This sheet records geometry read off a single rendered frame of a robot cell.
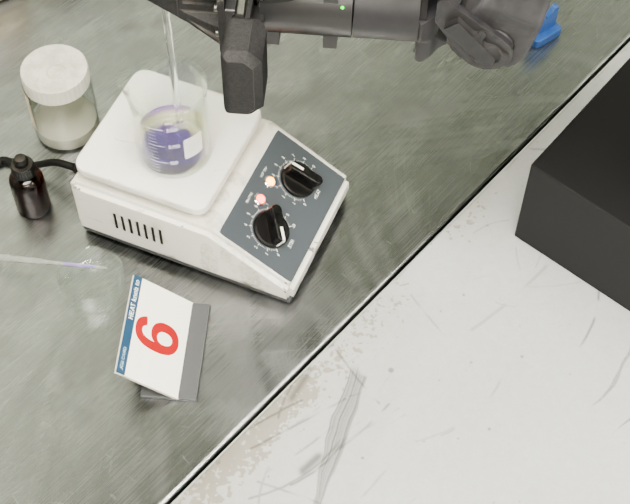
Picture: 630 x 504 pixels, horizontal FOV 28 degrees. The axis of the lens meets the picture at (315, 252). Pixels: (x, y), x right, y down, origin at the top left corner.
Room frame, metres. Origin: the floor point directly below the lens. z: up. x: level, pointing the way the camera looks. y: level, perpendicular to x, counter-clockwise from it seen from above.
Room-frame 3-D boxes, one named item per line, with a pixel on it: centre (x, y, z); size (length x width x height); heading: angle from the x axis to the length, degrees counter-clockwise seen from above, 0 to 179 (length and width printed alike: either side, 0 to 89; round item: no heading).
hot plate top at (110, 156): (0.66, 0.12, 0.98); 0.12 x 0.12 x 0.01; 68
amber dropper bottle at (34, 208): (0.65, 0.25, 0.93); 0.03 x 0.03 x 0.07
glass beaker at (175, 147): (0.65, 0.12, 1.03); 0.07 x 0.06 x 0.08; 83
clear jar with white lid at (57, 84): (0.74, 0.23, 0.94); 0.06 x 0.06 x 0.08
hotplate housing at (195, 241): (0.65, 0.10, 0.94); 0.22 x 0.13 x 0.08; 68
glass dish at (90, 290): (0.57, 0.19, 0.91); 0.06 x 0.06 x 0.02
